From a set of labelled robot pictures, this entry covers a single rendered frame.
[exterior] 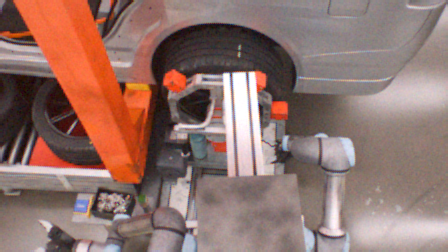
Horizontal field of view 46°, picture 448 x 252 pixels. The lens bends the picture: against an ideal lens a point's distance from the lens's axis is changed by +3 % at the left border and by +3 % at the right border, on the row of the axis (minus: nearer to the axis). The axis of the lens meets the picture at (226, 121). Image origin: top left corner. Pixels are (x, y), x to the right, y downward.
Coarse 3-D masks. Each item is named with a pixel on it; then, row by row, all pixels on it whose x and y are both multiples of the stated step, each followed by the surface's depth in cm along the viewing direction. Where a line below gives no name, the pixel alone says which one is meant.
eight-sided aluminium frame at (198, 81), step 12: (192, 84) 251; (204, 84) 249; (216, 84) 249; (168, 96) 265; (180, 96) 261; (264, 96) 262; (264, 108) 264; (180, 120) 283; (192, 120) 290; (264, 120) 275
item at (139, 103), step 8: (152, 88) 302; (128, 96) 299; (136, 96) 299; (144, 96) 299; (152, 96) 303; (128, 104) 296; (136, 104) 296; (144, 104) 296; (152, 104) 304; (136, 112) 288; (144, 112) 293; (152, 112) 306; (136, 120) 277; (144, 120) 291; (152, 120) 306; (136, 128) 277; (144, 128) 288; (144, 136) 288; (144, 144) 289; (144, 152) 290
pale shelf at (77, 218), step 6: (78, 198) 293; (84, 198) 293; (138, 198) 292; (150, 198) 292; (138, 204) 290; (150, 204) 290; (138, 210) 288; (78, 216) 288; (84, 216) 287; (90, 216) 287; (132, 216) 287; (72, 222) 286; (78, 222) 286; (84, 222) 286; (90, 222) 286; (96, 222) 286; (102, 222) 285; (108, 222) 285
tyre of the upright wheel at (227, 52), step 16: (192, 32) 263; (208, 32) 259; (224, 32) 258; (240, 32) 259; (176, 48) 266; (192, 48) 257; (208, 48) 254; (224, 48) 253; (240, 48) 254; (256, 48) 259; (272, 48) 267; (176, 64) 260; (192, 64) 252; (208, 64) 249; (224, 64) 249; (240, 64) 249; (256, 64) 254; (272, 64) 263; (272, 80) 259; (272, 96) 269
